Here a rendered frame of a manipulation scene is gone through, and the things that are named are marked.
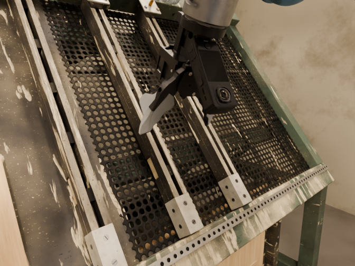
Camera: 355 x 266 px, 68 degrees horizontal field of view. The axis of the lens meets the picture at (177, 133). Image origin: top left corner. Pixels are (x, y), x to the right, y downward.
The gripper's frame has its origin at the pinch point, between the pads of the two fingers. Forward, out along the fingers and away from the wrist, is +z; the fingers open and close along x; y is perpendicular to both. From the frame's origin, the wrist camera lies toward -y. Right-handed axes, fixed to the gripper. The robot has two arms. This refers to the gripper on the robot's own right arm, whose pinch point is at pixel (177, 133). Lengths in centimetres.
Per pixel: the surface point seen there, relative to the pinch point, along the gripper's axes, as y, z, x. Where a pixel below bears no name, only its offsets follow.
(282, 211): -2, 53, -70
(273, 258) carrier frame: -5, 113, -105
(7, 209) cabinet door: 19.1, 34.8, 29.1
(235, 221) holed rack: -1, 48, -40
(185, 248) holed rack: -3.2, 45.8, -15.2
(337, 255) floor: -22, 137, -184
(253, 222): -3, 50, -50
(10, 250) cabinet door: 9.9, 38.8, 29.5
